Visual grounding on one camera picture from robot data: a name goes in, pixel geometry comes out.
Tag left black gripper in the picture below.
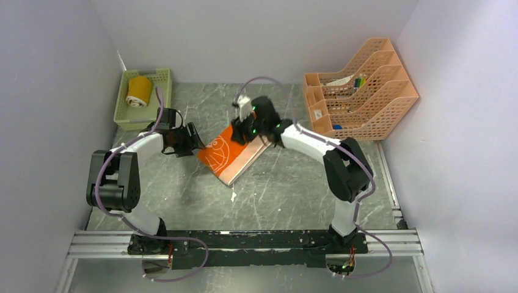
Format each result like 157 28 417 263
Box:
171 122 206 158

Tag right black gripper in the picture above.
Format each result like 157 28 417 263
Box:
232 109 267 145

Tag orange and cream towel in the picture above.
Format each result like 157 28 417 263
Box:
197 126 270 186

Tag brown yellow bear towel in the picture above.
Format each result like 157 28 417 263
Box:
125 76 153 107

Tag orange plastic file organizer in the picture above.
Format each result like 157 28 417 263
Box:
302 38 419 142

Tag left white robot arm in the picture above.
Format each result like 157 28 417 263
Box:
86 108 205 254

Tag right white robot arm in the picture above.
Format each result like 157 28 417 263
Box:
231 95 375 253

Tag green plastic basket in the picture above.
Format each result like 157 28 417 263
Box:
113 68 172 131

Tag white paper in organizer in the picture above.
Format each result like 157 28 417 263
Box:
326 75 353 86

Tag coloured pens in organizer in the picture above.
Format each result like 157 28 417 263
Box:
353 73 367 90

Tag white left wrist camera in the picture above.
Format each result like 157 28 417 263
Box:
232 95 254 122

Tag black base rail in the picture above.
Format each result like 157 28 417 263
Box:
124 230 368 269

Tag aluminium frame rail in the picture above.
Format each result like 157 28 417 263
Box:
67 230 424 260

